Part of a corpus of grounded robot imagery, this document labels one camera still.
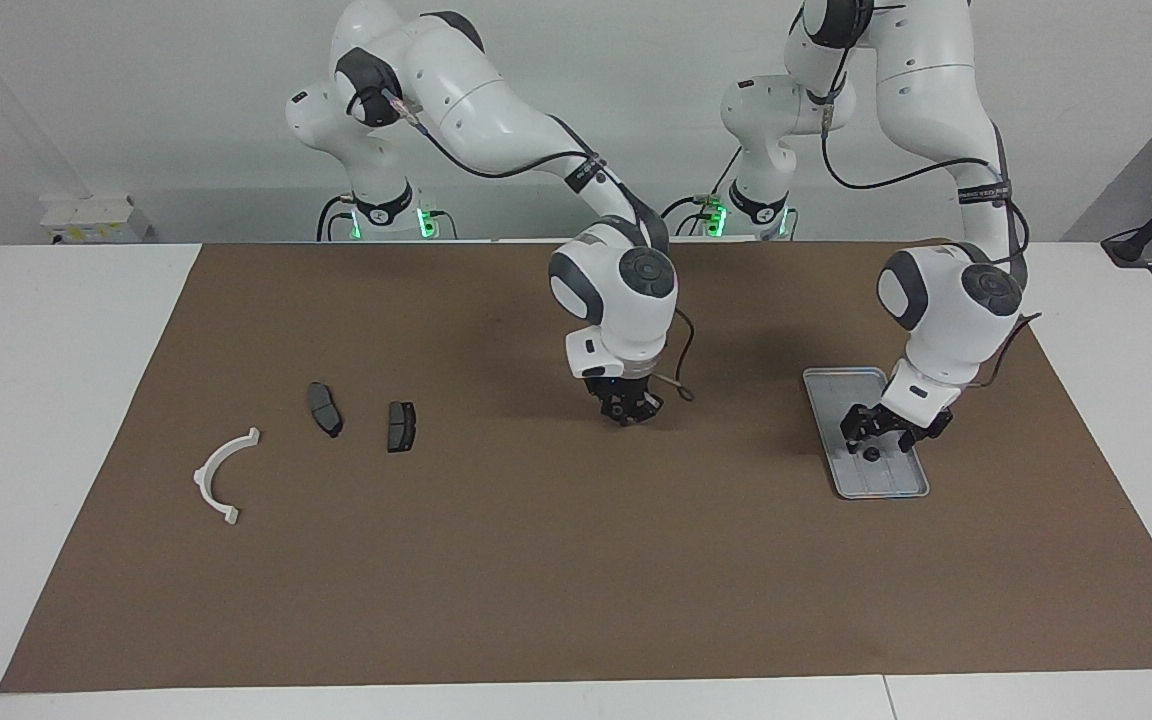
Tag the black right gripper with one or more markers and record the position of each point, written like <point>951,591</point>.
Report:
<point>621,385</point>

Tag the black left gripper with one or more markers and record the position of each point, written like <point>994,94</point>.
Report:
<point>901,420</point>

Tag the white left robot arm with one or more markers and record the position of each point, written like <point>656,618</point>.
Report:
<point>956,300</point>

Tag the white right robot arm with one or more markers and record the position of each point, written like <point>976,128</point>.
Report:
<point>626,300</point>

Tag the silver metal tray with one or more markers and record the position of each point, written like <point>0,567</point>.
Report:
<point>886,485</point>

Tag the brown table mat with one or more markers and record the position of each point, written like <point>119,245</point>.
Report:
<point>536,560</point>

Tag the rectangular dark brake pad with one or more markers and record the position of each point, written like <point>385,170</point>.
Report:
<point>401,428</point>

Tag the curved dark brake pad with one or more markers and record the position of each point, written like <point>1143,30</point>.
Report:
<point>324,408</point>

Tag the white socket box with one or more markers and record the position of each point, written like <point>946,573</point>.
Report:
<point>96,218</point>

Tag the white semicircular plastic bracket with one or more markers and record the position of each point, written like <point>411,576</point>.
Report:
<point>204,478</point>

